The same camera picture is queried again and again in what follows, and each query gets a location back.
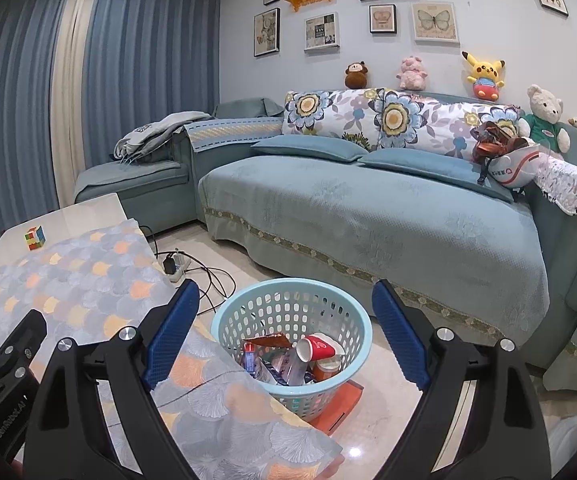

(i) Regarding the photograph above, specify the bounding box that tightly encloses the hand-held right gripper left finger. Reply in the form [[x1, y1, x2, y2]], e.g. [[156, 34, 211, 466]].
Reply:
[[22, 279, 202, 480]]

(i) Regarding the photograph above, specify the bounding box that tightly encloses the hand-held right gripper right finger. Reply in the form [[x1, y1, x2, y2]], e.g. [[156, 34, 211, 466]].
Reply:
[[372, 279, 553, 480]]

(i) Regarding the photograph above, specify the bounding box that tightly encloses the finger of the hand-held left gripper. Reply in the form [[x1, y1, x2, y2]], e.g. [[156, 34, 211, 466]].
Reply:
[[0, 309, 49, 367]]

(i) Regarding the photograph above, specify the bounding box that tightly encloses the orange container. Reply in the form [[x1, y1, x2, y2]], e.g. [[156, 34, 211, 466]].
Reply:
[[313, 357, 342, 384]]

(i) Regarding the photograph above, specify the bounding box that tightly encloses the red and white paper cup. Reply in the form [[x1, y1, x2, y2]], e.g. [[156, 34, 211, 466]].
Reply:
[[295, 332, 346, 364]]

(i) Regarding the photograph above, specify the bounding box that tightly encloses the red and blue packet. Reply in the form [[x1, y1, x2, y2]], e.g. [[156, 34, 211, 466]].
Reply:
[[242, 342, 262, 377]]

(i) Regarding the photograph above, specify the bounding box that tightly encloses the red snack wrapper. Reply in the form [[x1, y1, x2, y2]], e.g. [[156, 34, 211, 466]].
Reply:
[[246, 334, 292, 351]]

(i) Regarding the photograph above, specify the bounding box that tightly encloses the clear plastic bottle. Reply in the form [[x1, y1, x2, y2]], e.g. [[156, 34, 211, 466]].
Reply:
[[281, 345, 314, 386]]

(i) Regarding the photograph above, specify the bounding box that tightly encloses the light blue plastic basket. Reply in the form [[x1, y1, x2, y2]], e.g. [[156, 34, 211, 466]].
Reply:
[[211, 277, 374, 423]]

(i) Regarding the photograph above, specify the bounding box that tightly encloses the scale-patterned tablecloth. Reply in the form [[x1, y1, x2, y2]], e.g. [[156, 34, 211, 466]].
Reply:
[[0, 220, 345, 480]]

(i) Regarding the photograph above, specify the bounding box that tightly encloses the orange flat box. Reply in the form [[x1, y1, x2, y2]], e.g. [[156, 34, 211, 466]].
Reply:
[[312, 379, 362, 432]]

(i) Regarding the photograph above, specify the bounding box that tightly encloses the colourful cube toy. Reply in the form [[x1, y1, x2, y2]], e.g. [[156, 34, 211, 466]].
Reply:
[[23, 225, 48, 251]]

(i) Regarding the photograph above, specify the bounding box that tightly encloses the blue-green fabric sofa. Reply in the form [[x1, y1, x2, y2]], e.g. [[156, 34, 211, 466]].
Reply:
[[73, 87, 577, 397]]

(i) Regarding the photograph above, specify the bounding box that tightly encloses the blue-green cushion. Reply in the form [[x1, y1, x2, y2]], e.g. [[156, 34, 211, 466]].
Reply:
[[357, 148, 515, 204], [250, 135, 370, 164]]

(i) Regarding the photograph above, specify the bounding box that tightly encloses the grey clothing pile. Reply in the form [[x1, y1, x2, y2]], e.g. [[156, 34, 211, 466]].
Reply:
[[113, 111, 215, 164]]

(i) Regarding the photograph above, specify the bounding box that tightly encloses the white and red helmet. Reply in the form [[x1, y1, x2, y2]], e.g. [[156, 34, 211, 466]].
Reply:
[[485, 143, 554, 190]]

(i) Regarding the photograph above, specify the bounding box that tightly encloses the brown leather bag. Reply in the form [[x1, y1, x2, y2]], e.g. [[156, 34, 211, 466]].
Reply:
[[470, 120, 520, 164]]

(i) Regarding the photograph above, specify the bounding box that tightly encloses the floral pillow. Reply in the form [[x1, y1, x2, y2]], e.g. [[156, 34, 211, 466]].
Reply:
[[375, 88, 522, 162], [282, 88, 385, 154]]

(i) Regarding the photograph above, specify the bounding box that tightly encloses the blue curtain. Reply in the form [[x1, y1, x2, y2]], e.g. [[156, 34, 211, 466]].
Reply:
[[83, 0, 222, 172], [0, 0, 75, 252]]

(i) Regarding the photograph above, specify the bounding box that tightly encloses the white lace cloth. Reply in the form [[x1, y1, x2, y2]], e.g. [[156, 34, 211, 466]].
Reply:
[[535, 154, 577, 216]]

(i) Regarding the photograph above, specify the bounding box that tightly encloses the beige curtain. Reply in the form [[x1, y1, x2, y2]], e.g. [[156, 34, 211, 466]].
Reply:
[[50, 0, 102, 207]]

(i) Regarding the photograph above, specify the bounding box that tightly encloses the white teddy bear green shirt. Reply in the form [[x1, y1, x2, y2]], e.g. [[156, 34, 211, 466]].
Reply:
[[517, 84, 572, 154]]

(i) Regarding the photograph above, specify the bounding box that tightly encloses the pink plush toy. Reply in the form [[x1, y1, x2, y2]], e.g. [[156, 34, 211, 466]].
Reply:
[[395, 55, 429, 92]]

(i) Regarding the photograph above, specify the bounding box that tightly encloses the brown monkey plush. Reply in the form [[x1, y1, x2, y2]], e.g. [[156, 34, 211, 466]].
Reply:
[[344, 61, 372, 90]]

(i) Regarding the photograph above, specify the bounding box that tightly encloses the yellow mouse plush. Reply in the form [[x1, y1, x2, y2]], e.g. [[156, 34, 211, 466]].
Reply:
[[461, 50, 507, 100]]

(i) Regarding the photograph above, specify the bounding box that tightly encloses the white power strip with cables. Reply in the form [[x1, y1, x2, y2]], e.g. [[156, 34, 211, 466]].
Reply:
[[141, 224, 240, 317]]

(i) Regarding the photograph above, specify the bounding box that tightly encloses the white picture frame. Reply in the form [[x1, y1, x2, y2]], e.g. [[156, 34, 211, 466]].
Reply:
[[303, 11, 340, 52]]

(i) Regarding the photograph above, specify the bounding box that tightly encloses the butterfly picture frame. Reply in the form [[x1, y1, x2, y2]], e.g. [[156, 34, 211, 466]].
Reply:
[[411, 1, 459, 45]]

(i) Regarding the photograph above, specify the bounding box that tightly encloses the small square picture frame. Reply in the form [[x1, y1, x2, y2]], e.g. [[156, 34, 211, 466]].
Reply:
[[368, 4, 398, 34]]

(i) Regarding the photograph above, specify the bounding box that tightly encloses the tall black picture frame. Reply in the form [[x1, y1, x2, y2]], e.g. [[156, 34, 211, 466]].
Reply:
[[253, 8, 281, 58]]

